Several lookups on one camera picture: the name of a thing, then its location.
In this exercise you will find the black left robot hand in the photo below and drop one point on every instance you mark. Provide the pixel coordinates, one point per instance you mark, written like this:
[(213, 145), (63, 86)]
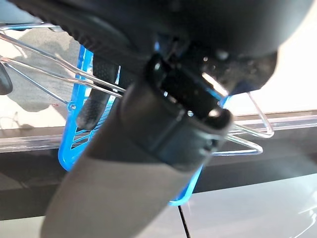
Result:
[(128, 173)]

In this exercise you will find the blue plastic shopping basket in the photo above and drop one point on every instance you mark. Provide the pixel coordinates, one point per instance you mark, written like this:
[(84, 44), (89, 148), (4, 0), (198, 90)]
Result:
[(74, 119)]

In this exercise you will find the grey left robot leg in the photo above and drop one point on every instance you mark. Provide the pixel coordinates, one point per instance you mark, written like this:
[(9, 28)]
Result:
[(5, 81)]

